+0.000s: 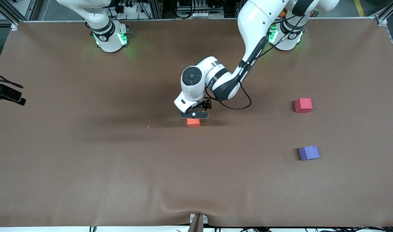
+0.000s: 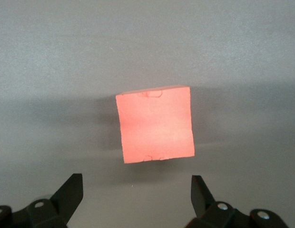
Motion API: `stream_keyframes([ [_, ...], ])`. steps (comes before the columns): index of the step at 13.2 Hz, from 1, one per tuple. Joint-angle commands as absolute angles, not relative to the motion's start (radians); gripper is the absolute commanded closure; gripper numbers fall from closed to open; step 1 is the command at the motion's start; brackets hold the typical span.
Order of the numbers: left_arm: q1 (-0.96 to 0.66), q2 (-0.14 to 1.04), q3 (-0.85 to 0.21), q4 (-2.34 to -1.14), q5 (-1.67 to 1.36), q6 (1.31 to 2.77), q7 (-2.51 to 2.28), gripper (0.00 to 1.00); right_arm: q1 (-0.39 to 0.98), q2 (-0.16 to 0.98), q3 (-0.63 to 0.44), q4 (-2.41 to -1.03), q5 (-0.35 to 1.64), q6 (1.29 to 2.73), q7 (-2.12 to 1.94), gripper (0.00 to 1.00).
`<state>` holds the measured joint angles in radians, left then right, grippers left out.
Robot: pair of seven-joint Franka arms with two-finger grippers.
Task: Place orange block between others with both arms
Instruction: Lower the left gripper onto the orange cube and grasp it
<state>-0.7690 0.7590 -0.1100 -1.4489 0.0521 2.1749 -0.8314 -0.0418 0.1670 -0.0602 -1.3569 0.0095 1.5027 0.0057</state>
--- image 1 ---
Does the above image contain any brown table mat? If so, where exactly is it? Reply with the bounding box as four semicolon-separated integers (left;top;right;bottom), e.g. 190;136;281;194
0;18;393;228

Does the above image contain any grey metal table bracket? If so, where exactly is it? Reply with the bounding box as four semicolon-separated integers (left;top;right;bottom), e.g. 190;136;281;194
190;213;208;225

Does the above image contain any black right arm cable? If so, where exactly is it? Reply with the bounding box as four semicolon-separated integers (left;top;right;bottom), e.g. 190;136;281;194
0;68;25;89

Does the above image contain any grey aluminium frame post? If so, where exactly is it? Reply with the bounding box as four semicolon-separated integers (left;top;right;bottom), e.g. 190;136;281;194
149;0;163;19

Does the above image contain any purple foam block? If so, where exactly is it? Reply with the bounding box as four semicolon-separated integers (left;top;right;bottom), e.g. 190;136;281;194
299;145;320;161

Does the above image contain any red foam block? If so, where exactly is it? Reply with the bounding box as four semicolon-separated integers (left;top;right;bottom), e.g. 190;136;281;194
294;98;313;113

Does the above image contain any brown bar under bracket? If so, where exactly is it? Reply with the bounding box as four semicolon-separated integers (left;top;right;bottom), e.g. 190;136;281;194
187;214;204;232

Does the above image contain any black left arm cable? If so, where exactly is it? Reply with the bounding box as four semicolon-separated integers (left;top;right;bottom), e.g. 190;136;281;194
204;14;306;111

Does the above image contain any white connector row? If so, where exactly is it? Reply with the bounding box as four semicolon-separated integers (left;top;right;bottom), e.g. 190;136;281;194
180;11;217;19

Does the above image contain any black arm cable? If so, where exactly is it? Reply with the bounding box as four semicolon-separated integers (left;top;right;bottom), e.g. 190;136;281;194
0;68;25;89
204;14;306;111

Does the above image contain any white power strip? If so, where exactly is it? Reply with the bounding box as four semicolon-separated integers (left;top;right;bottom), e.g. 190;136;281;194
117;3;139;14

